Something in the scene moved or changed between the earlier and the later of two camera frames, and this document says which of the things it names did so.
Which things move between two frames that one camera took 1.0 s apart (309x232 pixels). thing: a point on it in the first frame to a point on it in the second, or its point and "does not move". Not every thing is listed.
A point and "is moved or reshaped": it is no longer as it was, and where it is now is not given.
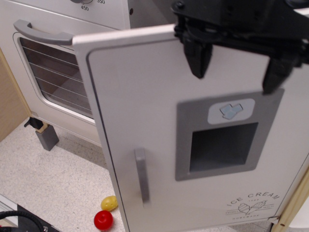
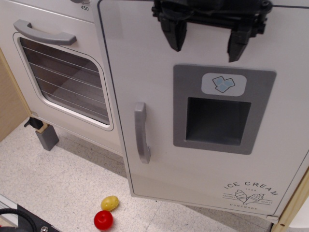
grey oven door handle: [25, 29] does not move
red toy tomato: [104, 220] does not move
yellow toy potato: [109, 203] does not move
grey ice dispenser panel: [222, 136] to [219, 109]
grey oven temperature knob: [77, 1] does not move
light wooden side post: [294, 205] does not move
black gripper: [273, 28] to [244, 17]
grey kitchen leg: [48, 137] does not move
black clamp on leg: [35, 123] does not move
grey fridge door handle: [141, 160] to [140, 112]
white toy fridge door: [219, 153] is moved or reshaped
